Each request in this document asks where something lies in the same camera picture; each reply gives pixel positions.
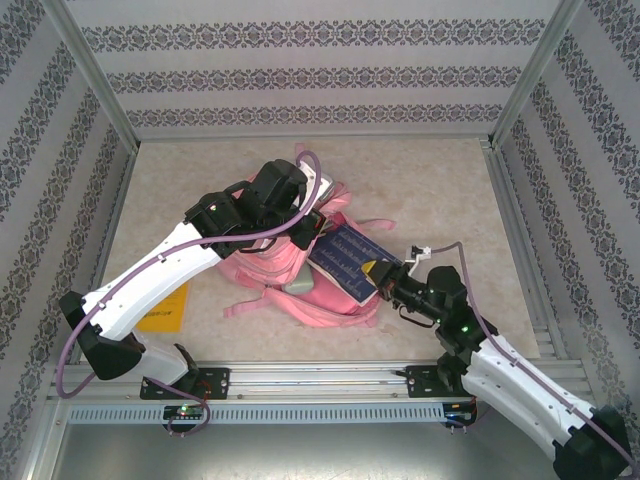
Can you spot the right small circuit board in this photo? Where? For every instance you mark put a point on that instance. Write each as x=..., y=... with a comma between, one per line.
x=460, y=415

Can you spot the yellow book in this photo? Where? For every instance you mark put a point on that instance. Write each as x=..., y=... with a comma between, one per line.
x=165, y=315

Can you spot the small circuit board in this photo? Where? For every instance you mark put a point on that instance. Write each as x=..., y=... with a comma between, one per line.
x=185, y=412
x=460, y=415

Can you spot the grey metal panel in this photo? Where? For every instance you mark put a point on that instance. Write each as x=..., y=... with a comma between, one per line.
x=320, y=455

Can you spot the pink school backpack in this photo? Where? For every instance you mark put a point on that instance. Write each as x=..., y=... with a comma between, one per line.
x=325, y=300

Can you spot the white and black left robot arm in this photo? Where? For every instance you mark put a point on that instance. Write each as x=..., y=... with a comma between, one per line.
x=150, y=280

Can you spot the navy blue printed notebook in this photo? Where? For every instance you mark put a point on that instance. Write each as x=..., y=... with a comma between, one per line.
x=345, y=255

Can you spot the left small circuit board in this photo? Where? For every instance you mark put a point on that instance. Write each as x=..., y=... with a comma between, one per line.
x=185, y=412

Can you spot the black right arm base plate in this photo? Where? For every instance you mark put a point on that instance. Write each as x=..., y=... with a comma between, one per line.
x=420, y=382

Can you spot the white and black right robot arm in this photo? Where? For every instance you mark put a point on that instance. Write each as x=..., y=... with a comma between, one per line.
x=525, y=385

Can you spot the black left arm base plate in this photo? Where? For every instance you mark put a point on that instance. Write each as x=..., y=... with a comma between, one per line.
x=215, y=382

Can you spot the aluminium mounting rail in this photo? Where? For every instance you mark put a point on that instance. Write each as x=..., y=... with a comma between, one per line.
x=320, y=380

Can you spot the pale green pencil case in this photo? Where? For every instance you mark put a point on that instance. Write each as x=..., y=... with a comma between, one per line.
x=300, y=284

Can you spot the aluminium side rail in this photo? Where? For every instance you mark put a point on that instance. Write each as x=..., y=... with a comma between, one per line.
x=510, y=200
x=117, y=200

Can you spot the aluminium frame post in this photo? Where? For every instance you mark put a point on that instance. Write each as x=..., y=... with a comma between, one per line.
x=94, y=75
x=532, y=75

